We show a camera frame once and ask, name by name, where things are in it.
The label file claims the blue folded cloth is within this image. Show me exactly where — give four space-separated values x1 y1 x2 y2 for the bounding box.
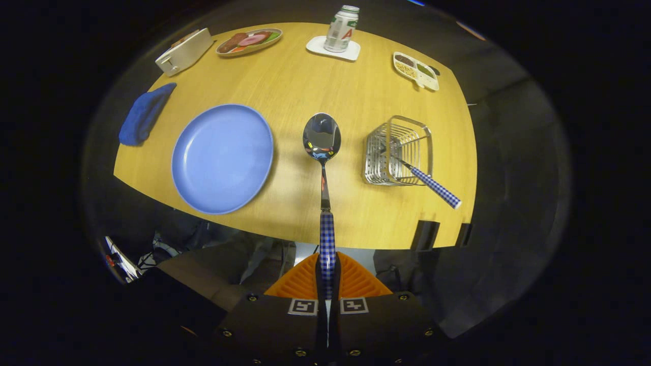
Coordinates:
119 82 177 147

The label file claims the white oval food plate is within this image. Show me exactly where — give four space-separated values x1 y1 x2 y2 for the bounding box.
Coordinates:
216 28 283 57

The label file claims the fork with blue checked handle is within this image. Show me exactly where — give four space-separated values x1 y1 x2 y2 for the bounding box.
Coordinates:
379 145 462 210

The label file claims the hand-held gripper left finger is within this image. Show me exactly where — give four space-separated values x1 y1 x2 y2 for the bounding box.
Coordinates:
216 252 327 366

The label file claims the brown toast slice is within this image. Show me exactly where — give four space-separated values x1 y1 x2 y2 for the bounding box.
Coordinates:
170 29 200 49

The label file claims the silver wire cutlery rack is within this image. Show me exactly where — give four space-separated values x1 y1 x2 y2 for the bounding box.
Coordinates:
364 115 433 187

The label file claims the spoon with blue checked handle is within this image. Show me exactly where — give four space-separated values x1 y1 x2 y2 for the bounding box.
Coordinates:
303 112 342 300

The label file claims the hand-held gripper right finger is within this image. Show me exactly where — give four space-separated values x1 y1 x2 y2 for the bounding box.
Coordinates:
330 252 448 366

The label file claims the white square coaster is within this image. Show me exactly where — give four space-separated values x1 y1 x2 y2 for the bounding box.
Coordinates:
306 36 361 62

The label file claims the white drink bottle green cap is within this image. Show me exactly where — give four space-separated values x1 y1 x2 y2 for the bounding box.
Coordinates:
324 5 360 53

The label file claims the white divided snack tray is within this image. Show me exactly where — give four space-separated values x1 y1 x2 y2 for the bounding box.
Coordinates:
393 51 440 92

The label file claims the white flat board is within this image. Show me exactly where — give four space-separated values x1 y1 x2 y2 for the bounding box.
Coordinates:
104 235 141 283

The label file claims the tangle of cables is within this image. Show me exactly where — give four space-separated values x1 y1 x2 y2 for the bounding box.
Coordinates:
137 231 179 270

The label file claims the blue round plate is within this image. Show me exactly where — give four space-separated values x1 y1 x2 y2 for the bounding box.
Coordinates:
171 104 274 215

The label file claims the brown meat piece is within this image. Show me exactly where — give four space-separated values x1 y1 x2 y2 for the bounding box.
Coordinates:
219 33 249 53

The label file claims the white toaster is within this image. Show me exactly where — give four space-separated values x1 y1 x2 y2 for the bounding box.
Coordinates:
155 28 214 77

